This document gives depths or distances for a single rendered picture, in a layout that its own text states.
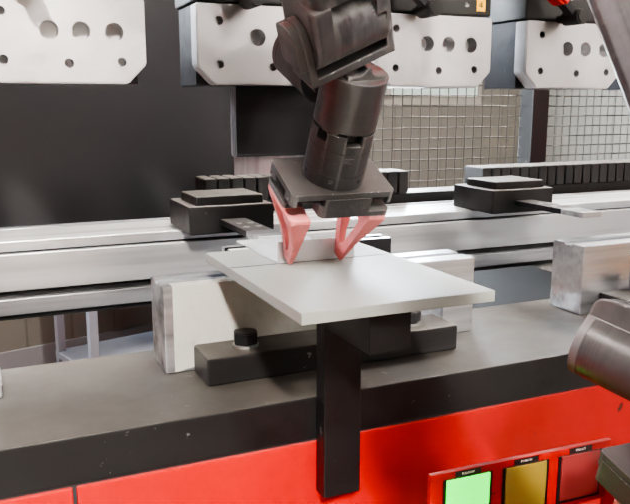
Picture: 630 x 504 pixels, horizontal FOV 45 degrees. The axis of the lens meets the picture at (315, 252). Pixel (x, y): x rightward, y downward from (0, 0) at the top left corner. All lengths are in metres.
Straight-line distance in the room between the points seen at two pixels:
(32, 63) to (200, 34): 0.16
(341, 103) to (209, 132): 0.72
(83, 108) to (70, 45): 0.55
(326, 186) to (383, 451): 0.29
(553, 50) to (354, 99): 0.40
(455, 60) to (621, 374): 0.43
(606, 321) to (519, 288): 0.77
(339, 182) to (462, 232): 0.60
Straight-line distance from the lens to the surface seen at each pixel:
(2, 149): 1.30
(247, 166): 0.84
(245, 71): 0.79
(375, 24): 0.62
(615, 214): 1.48
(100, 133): 1.31
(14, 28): 0.75
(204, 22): 0.78
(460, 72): 0.91
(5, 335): 3.51
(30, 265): 1.04
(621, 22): 0.67
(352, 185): 0.69
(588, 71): 1.03
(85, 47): 0.76
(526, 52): 0.97
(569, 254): 1.10
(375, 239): 0.90
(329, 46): 0.60
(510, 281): 1.42
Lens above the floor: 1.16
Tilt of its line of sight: 11 degrees down
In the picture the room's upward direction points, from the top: straight up
